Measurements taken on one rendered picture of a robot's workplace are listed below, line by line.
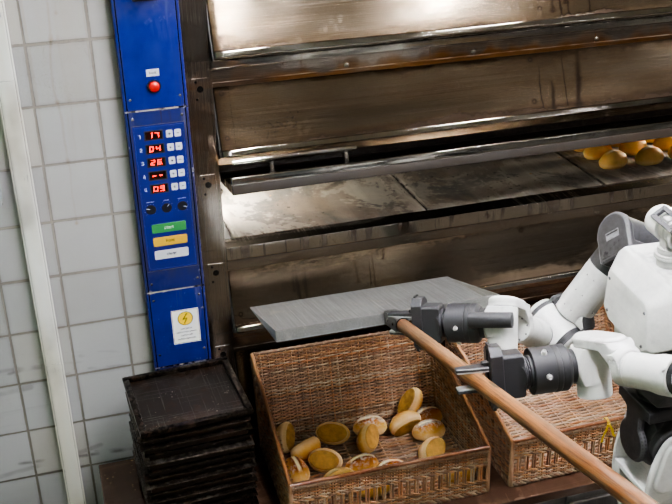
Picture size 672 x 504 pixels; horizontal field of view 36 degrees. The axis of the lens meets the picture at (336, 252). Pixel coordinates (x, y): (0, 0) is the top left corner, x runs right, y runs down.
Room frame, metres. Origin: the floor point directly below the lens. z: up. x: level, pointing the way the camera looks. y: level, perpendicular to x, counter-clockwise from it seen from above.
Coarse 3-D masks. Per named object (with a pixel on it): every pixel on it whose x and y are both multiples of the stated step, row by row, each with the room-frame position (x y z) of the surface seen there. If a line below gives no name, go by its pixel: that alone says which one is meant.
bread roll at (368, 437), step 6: (366, 426) 2.44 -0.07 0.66; (372, 426) 2.45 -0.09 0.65; (360, 432) 2.42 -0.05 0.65; (366, 432) 2.42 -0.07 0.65; (372, 432) 2.43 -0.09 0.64; (378, 432) 2.45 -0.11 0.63; (360, 438) 2.40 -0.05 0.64; (366, 438) 2.40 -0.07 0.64; (372, 438) 2.42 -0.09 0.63; (378, 438) 2.43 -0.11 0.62; (360, 444) 2.39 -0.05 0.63; (366, 444) 2.39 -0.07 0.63; (372, 444) 2.40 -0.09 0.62; (360, 450) 2.39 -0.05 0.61; (366, 450) 2.38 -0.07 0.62; (372, 450) 2.39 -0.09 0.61
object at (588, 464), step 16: (400, 320) 2.02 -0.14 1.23; (416, 336) 1.90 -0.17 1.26; (432, 352) 1.80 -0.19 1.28; (448, 352) 1.75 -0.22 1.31; (448, 368) 1.71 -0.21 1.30; (480, 384) 1.57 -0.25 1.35; (496, 400) 1.49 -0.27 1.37; (512, 400) 1.46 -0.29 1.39; (512, 416) 1.43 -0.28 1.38; (528, 416) 1.39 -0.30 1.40; (544, 432) 1.32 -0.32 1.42; (560, 432) 1.31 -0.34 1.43; (560, 448) 1.27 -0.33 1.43; (576, 448) 1.24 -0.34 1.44; (576, 464) 1.21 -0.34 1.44; (592, 464) 1.19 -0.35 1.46; (592, 480) 1.17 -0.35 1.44; (608, 480) 1.14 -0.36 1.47; (624, 480) 1.12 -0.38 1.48; (624, 496) 1.09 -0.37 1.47; (640, 496) 1.07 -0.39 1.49
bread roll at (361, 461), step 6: (354, 456) 2.32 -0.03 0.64; (360, 456) 2.32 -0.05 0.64; (366, 456) 2.31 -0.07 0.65; (372, 456) 2.32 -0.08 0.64; (348, 462) 2.31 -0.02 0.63; (354, 462) 2.30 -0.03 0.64; (360, 462) 2.30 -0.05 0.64; (366, 462) 2.30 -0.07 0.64; (372, 462) 2.31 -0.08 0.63; (378, 462) 2.33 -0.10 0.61; (354, 468) 2.29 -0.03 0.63; (360, 468) 2.29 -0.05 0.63; (366, 468) 2.29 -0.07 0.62
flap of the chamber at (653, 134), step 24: (624, 120) 2.93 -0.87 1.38; (648, 120) 2.90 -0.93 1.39; (456, 144) 2.75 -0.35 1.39; (480, 144) 2.72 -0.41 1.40; (552, 144) 2.65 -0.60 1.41; (576, 144) 2.67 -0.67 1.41; (600, 144) 2.69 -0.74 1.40; (264, 168) 2.60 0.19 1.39; (288, 168) 2.58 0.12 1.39; (384, 168) 2.52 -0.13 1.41; (408, 168) 2.54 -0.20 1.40; (432, 168) 2.55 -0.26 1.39; (240, 192) 2.41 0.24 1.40
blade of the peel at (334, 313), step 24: (384, 288) 2.44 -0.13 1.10; (408, 288) 2.41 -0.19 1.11; (432, 288) 2.39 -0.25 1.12; (456, 288) 2.36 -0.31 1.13; (480, 288) 2.28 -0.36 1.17; (264, 312) 2.30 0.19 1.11; (288, 312) 2.28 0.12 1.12; (312, 312) 2.26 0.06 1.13; (336, 312) 2.24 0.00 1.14; (360, 312) 2.22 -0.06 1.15; (288, 336) 2.04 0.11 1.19; (312, 336) 2.05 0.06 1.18
